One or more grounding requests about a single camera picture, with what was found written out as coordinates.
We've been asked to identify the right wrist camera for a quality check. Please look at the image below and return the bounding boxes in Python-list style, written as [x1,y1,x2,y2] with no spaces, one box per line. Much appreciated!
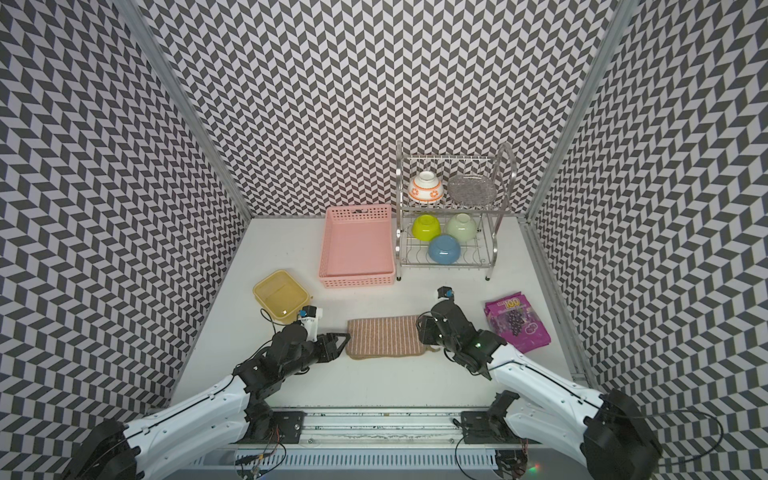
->
[437,286,454,301]

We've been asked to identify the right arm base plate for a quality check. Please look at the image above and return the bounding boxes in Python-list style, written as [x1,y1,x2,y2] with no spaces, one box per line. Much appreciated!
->
[459,411,521,445]

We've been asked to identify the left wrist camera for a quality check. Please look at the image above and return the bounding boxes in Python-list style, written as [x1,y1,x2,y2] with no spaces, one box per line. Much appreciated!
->
[298,305,323,342]

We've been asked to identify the lime green bowl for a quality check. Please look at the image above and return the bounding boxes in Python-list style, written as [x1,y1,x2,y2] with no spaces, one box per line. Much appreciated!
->
[411,214,441,243]

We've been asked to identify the grey speckled plate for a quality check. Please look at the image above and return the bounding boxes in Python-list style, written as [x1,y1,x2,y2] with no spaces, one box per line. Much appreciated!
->
[447,174,497,207]

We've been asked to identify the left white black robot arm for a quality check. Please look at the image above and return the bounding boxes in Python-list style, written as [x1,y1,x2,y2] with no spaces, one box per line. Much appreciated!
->
[60,321,350,479]

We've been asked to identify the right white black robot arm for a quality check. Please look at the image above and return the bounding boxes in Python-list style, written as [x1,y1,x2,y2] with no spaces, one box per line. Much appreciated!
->
[416,298,662,479]

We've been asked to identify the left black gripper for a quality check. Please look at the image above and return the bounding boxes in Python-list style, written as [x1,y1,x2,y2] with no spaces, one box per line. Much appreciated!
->
[282,332,350,380]

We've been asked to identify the yellow plastic container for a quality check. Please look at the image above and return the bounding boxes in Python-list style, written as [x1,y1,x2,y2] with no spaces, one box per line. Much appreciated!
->
[252,270,311,324]

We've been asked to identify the purple snack bag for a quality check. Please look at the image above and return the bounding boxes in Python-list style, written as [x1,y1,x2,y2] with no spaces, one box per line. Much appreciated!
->
[484,292,551,354]

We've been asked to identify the metal two-tier dish rack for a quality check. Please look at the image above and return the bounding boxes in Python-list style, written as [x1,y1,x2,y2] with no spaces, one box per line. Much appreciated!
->
[394,140,519,281]

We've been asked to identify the pale green bowl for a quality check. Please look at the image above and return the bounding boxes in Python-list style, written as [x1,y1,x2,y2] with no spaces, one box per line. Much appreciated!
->
[445,213,477,243]

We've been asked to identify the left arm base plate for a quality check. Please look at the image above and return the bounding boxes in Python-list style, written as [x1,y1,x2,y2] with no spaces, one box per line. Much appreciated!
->
[239,410,306,445]

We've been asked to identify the white orange patterned bowl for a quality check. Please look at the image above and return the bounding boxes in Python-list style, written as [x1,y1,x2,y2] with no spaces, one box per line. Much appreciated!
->
[406,170,444,204]

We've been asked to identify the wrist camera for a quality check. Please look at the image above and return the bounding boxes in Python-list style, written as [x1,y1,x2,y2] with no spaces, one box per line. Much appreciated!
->
[298,305,323,342]
[437,286,454,301]

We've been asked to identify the blue bowl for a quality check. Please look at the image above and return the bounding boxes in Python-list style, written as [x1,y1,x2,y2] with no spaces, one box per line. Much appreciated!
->
[427,234,461,265]

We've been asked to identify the pink plastic basket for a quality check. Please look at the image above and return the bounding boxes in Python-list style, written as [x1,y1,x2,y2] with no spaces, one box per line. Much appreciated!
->
[318,204,396,289]

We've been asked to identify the aluminium front rail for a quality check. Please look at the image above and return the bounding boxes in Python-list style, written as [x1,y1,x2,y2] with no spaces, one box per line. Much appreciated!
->
[134,405,631,451]

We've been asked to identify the brown striped square dishcloth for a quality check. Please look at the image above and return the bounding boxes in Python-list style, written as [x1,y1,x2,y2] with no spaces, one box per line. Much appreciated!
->
[345,315,439,360]

